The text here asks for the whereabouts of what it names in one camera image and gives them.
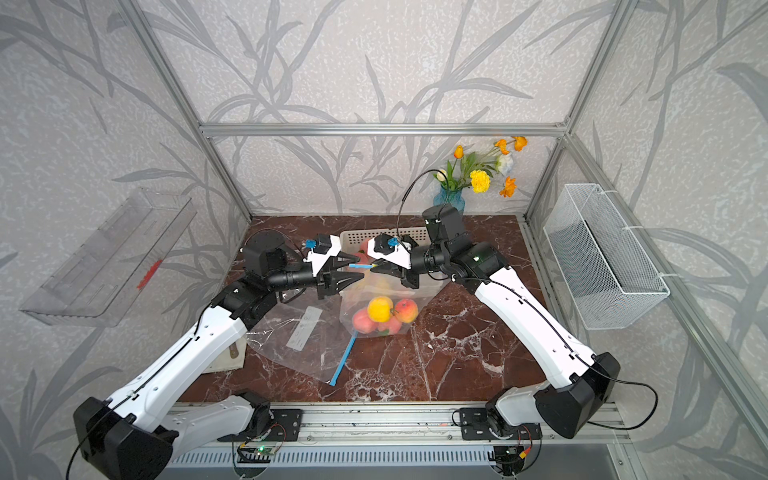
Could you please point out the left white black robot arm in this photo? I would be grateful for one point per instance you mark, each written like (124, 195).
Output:
(132, 434)

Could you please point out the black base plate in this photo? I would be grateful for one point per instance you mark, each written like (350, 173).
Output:
(278, 425)
(482, 424)

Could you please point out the clear plastic wall shelf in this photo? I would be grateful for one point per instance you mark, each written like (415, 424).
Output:
(99, 283)

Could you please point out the orange yellow artificial flowers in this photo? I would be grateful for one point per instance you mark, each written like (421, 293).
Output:
(478, 170)

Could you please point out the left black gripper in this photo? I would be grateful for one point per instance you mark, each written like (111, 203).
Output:
(324, 282)

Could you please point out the blue glass vase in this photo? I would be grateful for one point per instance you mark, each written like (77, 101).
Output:
(452, 197)

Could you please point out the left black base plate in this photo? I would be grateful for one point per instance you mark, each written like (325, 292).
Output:
(278, 425)

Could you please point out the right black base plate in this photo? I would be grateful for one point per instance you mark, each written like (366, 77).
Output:
(482, 424)

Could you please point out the pink peach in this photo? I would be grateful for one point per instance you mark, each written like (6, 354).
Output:
(362, 323)
(406, 311)
(391, 327)

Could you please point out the white wire mesh basket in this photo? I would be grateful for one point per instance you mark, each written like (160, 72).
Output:
(609, 275)

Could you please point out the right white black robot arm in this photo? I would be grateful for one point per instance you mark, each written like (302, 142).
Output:
(577, 381)

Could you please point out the yellow peach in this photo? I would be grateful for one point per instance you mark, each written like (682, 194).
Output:
(380, 309)

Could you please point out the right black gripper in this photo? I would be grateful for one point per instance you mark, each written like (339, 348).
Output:
(408, 278)

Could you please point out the pink peach bottom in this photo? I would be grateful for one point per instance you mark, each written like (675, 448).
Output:
(391, 327)

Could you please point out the clear zip-top bag blue zipper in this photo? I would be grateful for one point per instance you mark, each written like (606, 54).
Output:
(358, 295)

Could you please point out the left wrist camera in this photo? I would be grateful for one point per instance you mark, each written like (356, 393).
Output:
(320, 249)

